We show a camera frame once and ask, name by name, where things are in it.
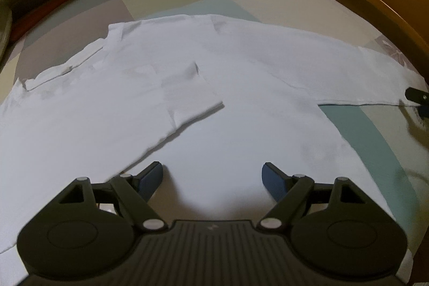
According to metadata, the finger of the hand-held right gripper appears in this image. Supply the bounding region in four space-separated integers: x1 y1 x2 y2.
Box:
404 88 429 121

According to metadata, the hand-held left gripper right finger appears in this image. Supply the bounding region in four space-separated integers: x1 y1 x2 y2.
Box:
256 163 386 235

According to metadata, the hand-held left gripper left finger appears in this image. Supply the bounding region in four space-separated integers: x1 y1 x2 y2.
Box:
47 161 170 235

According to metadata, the white printed t-shirt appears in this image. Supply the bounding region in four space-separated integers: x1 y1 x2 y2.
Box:
0 14 427 255

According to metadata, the grey donut cushion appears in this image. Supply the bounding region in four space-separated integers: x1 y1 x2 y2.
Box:
0 6 14 60

